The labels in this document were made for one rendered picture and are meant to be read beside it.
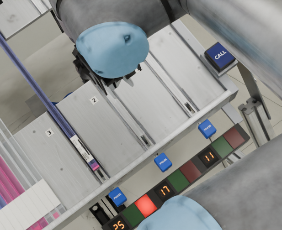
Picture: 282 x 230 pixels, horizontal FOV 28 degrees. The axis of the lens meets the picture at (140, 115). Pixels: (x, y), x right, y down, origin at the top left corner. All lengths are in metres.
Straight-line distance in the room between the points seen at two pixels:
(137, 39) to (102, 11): 0.05
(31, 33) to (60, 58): 1.21
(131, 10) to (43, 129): 0.54
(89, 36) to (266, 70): 0.24
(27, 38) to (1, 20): 1.80
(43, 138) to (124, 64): 0.51
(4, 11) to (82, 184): 0.41
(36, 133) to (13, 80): 0.77
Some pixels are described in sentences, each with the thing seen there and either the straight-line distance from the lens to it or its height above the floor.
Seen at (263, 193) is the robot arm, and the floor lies 1.15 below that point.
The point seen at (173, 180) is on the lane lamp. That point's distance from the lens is 1.13.
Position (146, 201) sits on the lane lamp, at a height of 0.66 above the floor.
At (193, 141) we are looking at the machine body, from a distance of 1.57.
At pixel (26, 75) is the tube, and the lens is 1.18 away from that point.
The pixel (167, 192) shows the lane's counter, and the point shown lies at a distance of 1.12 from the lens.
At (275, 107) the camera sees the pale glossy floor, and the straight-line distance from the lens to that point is 2.22.
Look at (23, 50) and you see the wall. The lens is 3.07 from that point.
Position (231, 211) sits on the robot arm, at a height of 1.15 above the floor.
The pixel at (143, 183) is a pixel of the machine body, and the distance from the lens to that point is 1.55.
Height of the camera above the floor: 1.41
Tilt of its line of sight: 34 degrees down
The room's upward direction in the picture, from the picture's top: 31 degrees counter-clockwise
